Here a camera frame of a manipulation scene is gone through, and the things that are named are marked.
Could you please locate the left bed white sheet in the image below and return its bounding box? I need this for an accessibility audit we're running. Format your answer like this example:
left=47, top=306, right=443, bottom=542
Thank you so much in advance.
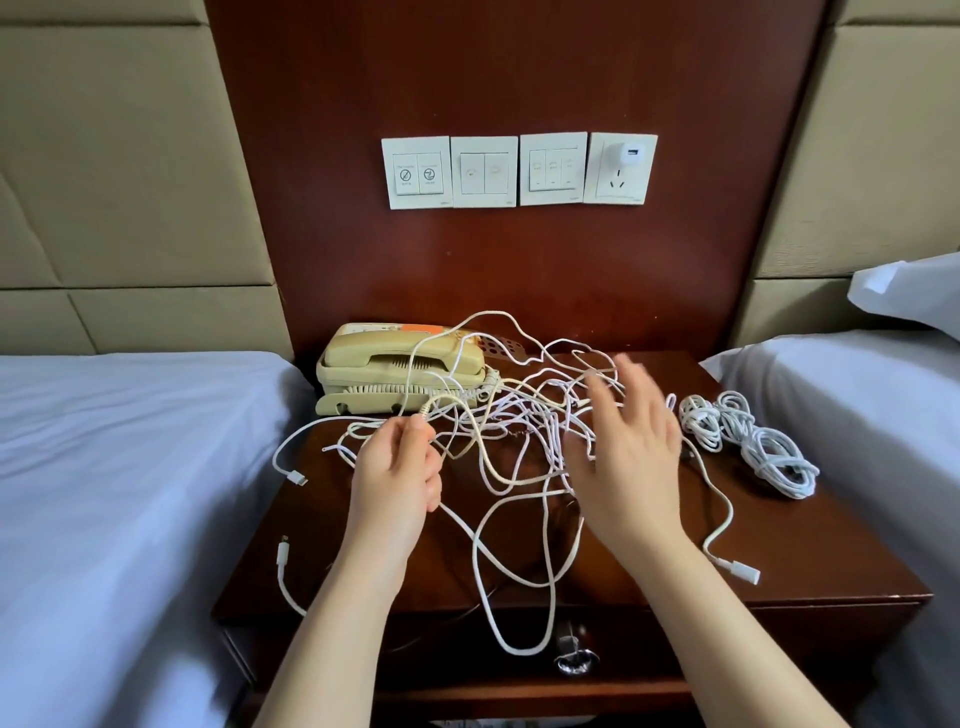
left=0, top=352, right=317, bottom=728

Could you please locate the person's right forearm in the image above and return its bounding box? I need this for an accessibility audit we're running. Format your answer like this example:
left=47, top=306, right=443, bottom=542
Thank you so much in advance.
left=607, top=525, right=849, bottom=728

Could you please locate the beige padded headboard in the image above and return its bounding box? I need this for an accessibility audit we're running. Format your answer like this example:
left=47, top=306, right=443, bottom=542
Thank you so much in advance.
left=0, top=0, right=294, bottom=357
left=730, top=0, right=960, bottom=347

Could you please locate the dark wooden drawer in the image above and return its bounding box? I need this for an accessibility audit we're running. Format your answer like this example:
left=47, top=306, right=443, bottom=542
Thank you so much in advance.
left=247, top=607, right=902, bottom=684

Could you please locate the white wall socket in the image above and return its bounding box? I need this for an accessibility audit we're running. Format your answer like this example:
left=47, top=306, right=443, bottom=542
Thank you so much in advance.
left=583, top=132, right=659, bottom=206

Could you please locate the bed white sheet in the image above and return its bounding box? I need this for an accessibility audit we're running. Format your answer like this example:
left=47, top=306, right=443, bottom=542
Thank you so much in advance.
left=0, top=352, right=317, bottom=728
left=700, top=330, right=960, bottom=728

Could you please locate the wooden nightstand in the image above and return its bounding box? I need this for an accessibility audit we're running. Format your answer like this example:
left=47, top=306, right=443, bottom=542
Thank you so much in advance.
left=213, top=349, right=932, bottom=728

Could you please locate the cream cable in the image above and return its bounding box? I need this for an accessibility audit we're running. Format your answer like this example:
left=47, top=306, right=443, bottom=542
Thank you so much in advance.
left=420, top=387, right=519, bottom=452

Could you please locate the person's left hand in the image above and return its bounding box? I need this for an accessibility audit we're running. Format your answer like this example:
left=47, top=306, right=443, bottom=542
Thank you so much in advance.
left=342, top=412, right=447, bottom=579

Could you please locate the person's left forearm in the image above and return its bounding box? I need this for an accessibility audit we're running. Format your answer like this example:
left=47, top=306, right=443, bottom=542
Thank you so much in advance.
left=252, top=547, right=429, bottom=728

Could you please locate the white triple rocker wall switch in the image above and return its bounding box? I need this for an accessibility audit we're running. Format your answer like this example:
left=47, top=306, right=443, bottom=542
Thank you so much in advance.
left=519, top=132, right=590, bottom=206

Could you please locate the beige corded telephone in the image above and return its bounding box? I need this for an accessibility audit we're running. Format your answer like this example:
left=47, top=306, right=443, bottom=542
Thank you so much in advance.
left=315, top=322, right=500, bottom=417

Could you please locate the person's right hand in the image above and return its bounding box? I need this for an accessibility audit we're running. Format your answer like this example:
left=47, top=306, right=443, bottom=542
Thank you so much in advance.
left=562, top=357, right=689, bottom=564

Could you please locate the metal ring drawer handle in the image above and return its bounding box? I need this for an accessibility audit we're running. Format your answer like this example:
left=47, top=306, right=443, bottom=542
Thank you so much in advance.
left=555, top=630, right=600, bottom=677

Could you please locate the dark wooden wall panel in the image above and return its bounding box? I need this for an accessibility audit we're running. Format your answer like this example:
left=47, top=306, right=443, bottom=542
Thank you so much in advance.
left=205, top=0, right=830, bottom=362

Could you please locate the tangle of white cables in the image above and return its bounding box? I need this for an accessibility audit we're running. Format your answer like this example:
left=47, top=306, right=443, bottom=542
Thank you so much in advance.
left=322, top=310, right=762, bottom=657

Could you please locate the right bed white sheet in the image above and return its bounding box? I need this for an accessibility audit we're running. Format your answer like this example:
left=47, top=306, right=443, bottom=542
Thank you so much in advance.
left=700, top=330, right=960, bottom=728

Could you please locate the white pillow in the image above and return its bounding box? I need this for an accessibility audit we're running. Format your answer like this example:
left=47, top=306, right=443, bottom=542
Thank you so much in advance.
left=847, top=252, right=960, bottom=342

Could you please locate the white double rocker wall switch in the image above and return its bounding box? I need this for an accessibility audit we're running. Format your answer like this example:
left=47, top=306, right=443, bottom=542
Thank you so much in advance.
left=450, top=135, right=519, bottom=209

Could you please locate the thin black cable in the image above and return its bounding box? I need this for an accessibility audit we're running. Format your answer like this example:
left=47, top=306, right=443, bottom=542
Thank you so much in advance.
left=390, top=495, right=587, bottom=650

